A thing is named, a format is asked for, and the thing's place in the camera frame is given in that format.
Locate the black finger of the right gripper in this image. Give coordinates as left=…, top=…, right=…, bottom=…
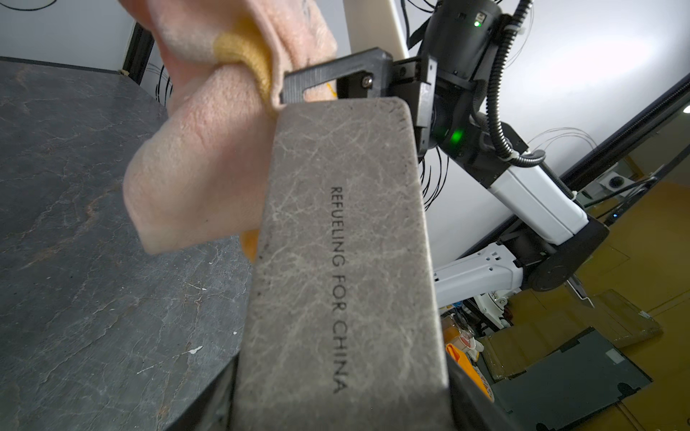
left=280, top=48, right=394, bottom=104

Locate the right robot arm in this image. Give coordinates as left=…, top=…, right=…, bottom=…
left=280, top=1, right=608, bottom=306

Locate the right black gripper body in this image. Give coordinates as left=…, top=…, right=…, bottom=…
left=392, top=56, right=438, bottom=156

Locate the grey rectangular eyeglass case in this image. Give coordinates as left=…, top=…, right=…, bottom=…
left=231, top=98, right=454, bottom=430

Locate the black corrugated right cable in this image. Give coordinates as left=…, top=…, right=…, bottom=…
left=484, top=0, right=546, bottom=168

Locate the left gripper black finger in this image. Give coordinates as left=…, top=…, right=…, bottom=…
left=446, top=354, right=517, bottom=431

